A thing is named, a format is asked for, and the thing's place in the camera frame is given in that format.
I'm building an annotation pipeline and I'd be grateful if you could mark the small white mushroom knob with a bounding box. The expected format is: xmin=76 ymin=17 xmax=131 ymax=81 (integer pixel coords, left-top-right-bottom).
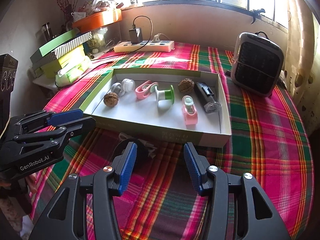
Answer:
xmin=110 ymin=82 xmax=125 ymax=97

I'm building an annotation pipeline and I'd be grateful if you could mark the pink clip with teal button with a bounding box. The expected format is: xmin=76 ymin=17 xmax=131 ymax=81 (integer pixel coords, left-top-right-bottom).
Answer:
xmin=182 ymin=95 xmax=198 ymax=125

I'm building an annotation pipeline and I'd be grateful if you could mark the black charger cable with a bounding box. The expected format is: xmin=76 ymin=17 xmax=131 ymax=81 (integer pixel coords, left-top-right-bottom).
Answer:
xmin=55 ymin=15 xmax=153 ymax=88

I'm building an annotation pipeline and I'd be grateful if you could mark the brown walnut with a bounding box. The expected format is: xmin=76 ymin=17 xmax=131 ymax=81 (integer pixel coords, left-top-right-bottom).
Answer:
xmin=178 ymin=79 xmax=194 ymax=94
xmin=103 ymin=92 xmax=119 ymax=107

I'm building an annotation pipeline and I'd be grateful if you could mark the white round cap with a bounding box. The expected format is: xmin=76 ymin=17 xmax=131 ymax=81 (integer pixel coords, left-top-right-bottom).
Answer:
xmin=121 ymin=78 xmax=136 ymax=93

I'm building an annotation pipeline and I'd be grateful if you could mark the green striped gift box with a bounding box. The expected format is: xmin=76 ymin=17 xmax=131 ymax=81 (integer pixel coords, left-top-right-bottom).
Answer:
xmin=30 ymin=28 xmax=93 ymax=63

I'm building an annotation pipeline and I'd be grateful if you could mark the black oval disc with magnets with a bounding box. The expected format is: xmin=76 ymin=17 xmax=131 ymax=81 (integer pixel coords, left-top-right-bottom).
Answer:
xmin=113 ymin=138 xmax=149 ymax=167

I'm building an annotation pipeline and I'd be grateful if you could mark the yellow green box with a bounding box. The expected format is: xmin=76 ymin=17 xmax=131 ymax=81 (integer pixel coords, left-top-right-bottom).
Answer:
xmin=40 ymin=45 xmax=85 ymax=79

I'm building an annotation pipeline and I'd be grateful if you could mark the white plug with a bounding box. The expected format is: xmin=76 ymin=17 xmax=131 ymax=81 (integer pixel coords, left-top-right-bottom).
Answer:
xmin=152 ymin=33 xmax=170 ymax=43

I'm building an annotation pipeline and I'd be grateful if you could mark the tissue pack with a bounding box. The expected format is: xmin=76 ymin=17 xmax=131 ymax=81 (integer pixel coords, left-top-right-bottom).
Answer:
xmin=55 ymin=57 xmax=92 ymax=87

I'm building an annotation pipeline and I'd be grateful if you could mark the heart pattern curtain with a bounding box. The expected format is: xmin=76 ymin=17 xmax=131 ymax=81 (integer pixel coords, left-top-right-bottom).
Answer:
xmin=284 ymin=0 xmax=319 ymax=135

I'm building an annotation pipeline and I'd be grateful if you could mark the grey portable heater fan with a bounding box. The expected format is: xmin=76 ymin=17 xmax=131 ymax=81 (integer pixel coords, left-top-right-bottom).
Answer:
xmin=231 ymin=32 xmax=284 ymax=97

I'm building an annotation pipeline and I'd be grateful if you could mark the person's left hand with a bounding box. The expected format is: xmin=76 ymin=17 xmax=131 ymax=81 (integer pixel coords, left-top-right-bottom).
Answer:
xmin=0 ymin=172 xmax=38 ymax=194

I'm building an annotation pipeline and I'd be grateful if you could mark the green white spool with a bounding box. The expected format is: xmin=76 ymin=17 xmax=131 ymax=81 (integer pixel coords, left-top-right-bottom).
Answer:
xmin=155 ymin=85 xmax=175 ymax=108

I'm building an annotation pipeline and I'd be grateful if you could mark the orange tray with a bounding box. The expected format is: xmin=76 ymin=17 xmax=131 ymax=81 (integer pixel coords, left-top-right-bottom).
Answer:
xmin=72 ymin=9 xmax=122 ymax=33

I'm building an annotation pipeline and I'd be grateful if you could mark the black window hook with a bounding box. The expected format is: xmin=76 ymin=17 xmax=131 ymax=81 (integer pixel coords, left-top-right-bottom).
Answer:
xmin=251 ymin=8 xmax=266 ymax=24

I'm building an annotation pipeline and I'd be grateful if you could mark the white power strip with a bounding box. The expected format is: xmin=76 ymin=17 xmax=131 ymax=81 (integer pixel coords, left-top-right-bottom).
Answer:
xmin=114 ymin=41 xmax=175 ymax=53

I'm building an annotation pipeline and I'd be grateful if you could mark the black power adapter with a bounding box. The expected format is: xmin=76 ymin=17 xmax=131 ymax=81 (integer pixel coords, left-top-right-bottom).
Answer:
xmin=129 ymin=28 xmax=143 ymax=44

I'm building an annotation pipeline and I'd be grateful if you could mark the green white cardboard box tray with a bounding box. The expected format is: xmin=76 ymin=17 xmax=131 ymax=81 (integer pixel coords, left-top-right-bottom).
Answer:
xmin=80 ymin=68 xmax=232 ymax=148

